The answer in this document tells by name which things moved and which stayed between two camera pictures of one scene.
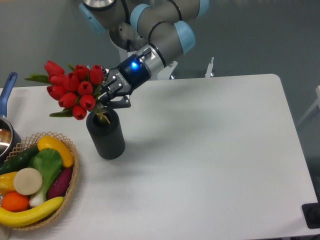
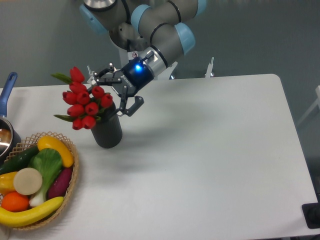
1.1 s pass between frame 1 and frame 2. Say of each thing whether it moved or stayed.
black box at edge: stayed
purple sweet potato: stayed
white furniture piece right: stayed
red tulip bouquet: moved
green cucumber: stayed
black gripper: moved
